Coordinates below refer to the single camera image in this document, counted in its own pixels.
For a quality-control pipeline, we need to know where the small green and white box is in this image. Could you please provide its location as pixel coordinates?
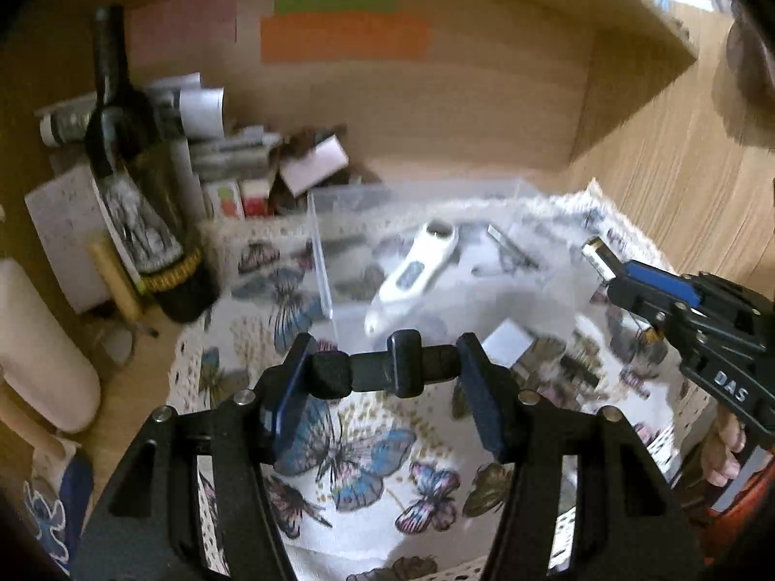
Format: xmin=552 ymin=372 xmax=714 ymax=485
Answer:
xmin=206 ymin=182 xmax=244 ymax=220

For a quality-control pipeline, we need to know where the person's right hand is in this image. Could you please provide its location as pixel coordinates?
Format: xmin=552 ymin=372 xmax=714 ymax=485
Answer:
xmin=701 ymin=408 xmax=748 ymax=488

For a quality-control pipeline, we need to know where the dark wine bottle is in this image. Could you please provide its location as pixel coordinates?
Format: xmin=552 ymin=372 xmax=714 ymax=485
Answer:
xmin=83 ymin=6 xmax=221 ymax=325

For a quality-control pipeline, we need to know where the small red and white box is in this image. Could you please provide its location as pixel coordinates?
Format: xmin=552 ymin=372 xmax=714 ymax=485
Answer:
xmin=240 ymin=178 xmax=271 ymax=217

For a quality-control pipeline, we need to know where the white handheld thermometer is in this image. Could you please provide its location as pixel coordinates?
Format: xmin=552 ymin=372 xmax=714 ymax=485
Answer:
xmin=363 ymin=220 xmax=462 ymax=337

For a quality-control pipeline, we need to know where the butterfly printed cloth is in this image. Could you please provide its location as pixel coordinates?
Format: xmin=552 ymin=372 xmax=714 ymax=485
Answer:
xmin=165 ymin=178 xmax=718 ymax=581

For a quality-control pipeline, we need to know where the orange sticky note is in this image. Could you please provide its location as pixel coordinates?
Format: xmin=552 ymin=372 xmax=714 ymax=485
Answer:
xmin=260 ymin=12 xmax=431 ymax=64

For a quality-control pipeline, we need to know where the wooden stick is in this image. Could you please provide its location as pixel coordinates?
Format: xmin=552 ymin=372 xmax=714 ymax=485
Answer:
xmin=90 ymin=241 xmax=145 ymax=323

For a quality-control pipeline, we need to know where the open cardboard box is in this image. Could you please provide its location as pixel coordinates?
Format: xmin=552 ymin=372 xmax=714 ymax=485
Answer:
xmin=267 ymin=126 xmax=352 ymax=214

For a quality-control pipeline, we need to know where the silver metal clip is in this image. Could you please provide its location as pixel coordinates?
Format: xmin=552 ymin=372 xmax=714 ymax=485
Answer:
xmin=486 ymin=224 xmax=541 ymax=271

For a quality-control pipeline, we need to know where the wooden shelf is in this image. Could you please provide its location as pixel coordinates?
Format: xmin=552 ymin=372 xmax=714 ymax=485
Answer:
xmin=0 ymin=0 xmax=700 ymax=170

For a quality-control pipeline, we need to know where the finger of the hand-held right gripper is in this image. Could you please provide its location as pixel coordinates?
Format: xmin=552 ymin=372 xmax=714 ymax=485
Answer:
xmin=606 ymin=277 xmax=676 ymax=340
xmin=623 ymin=259 xmax=704 ymax=309

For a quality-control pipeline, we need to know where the blue printed cloth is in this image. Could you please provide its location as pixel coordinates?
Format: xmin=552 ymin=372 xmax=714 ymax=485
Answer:
xmin=23 ymin=451 xmax=96 ymax=577

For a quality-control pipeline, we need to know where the pink sticky note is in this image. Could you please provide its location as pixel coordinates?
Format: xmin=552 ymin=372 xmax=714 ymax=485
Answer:
xmin=127 ymin=0 xmax=238 ymax=52

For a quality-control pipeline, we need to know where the white paper sheet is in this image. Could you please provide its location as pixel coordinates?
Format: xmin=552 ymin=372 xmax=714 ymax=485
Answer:
xmin=24 ymin=166 xmax=119 ymax=317

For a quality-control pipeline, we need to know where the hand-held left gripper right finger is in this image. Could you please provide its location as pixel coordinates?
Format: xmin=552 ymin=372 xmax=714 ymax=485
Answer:
xmin=455 ymin=333 xmax=711 ymax=581

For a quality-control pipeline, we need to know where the clear plastic box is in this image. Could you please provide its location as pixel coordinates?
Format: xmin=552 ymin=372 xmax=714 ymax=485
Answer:
xmin=308 ymin=178 xmax=573 ymax=365

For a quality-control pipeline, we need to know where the brown round object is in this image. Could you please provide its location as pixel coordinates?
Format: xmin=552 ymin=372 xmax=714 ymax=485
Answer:
xmin=711 ymin=12 xmax=775 ymax=149

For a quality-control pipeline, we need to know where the small black and silver stick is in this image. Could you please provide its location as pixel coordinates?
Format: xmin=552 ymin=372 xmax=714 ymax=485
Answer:
xmin=581 ymin=237 xmax=623 ymax=284

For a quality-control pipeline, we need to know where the black plastic part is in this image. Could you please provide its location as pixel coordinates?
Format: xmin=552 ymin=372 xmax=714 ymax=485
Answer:
xmin=310 ymin=329 xmax=462 ymax=400

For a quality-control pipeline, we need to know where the white paper roll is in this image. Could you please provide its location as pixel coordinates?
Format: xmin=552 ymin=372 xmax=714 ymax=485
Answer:
xmin=0 ymin=259 xmax=101 ymax=435

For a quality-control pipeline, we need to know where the small white card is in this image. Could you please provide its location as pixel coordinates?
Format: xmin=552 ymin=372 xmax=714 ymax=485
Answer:
xmin=482 ymin=320 xmax=536 ymax=371

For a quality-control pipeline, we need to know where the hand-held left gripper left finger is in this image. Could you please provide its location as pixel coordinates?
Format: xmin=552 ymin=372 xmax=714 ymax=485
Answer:
xmin=73 ymin=333 xmax=318 ymax=581

